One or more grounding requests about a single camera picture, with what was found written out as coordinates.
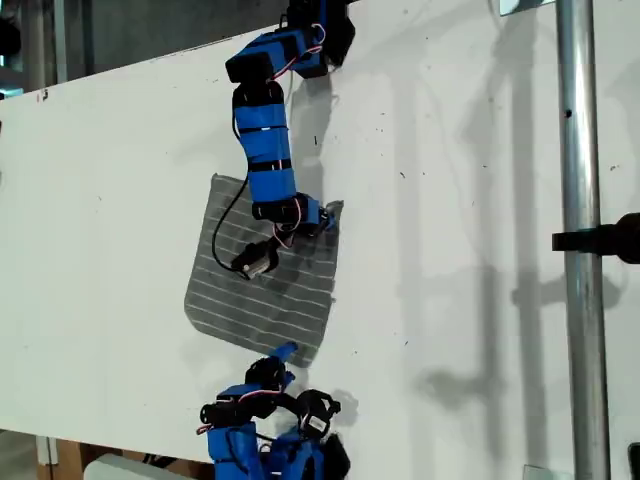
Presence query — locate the brown wooden board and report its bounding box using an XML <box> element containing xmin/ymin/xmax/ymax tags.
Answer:
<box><xmin>37</xmin><ymin>437</ymin><xmax>86</xmax><ymax>480</ymax></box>

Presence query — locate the grey striped towel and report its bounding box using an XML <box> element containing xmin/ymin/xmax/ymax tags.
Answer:
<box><xmin>182</xmin><ymin>172</ymin><xmax>346</xmax><ymax>371</ymax></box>

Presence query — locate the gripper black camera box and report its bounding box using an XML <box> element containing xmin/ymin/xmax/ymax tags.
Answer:
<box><xmin>294</xmin><ymin>388</ymin><xmax>344</xmax><ymax>441</ymax></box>
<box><xmin>230</xmin><ymin>239</ymin><xmax>280</xmax><ymax>282</ymax></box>

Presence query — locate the steel post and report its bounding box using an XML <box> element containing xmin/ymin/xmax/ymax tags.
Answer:
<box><xmin>554</xmin><ymin>0</ymin><xmax>612</xmax><ymax>480</ymax></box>

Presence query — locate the black round object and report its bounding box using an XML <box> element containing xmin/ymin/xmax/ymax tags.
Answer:
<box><xmin>0</xmin><ymin>17</ymin><xmax>22</xmax><ymax>59</ymax></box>

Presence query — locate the white container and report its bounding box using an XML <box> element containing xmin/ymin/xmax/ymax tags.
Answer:
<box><xmin>82</xmin><ymin>452</ymin><xmax>216</xmax><ymax>480</ymax></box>

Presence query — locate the metal table bracket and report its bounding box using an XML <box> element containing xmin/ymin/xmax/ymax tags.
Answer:
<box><xmin>498</xmin><ymin>0</ymin><xmax>556</xmax><ymax>17</ymax></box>

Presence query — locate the black post clamp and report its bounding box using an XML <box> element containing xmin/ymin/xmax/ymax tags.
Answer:
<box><xmin>551</xmin><ymin>212</ymin><xmax>640</xmax><ymax>265</ymax></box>

